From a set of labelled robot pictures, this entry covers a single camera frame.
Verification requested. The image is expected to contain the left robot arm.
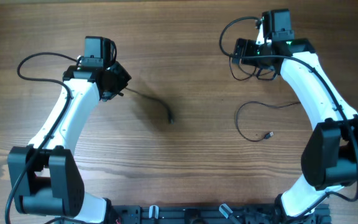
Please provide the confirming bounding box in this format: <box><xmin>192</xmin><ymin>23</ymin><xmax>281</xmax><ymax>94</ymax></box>
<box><xmin>4</xmin><ymin>36</ymin><xmax>131</xmax><ymax>223</ymax></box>

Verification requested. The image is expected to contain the right camera black cable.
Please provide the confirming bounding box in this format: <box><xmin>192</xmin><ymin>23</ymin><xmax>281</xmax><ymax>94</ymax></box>
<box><xmin>218</xmin><ymin>16</ymin><xmax>358</xmax><ymax>218</ymax></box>

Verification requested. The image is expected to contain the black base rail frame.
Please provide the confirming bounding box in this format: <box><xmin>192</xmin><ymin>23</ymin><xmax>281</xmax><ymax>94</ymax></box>
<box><xmin>105</xmin><ymin>203</ymin><xmax>332</xmax><ymax>224</ymax></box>

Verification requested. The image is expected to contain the left camera black cable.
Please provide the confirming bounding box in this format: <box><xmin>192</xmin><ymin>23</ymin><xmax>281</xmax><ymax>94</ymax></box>
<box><xmin>4</xmin><ymin>52</ymin><xmax>83</xmax><ymax>224</ymax></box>

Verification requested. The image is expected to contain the camera black cable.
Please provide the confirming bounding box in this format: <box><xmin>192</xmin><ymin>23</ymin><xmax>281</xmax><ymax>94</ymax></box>
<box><xmin>4</xmin><ymin>52</ymin><xmax>83</xmax><ymax>224</ymax></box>
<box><xmin>218</xmin><ymin>16</ymin><xmax>358</xmax><ymax>218</ymax></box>

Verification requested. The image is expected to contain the thick black usb cable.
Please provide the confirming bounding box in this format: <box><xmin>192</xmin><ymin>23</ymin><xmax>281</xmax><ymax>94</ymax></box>
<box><xmin>121</xmin><ymin>86</ymin><xmax>175</xmax><ymax>124</ymax></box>

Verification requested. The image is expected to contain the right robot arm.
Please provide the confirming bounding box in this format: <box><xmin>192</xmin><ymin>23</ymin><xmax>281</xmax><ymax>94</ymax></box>
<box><xmin>229</xmin><ymin>9</ymin><xmax>358</xmax><ymax>223</ymax></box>

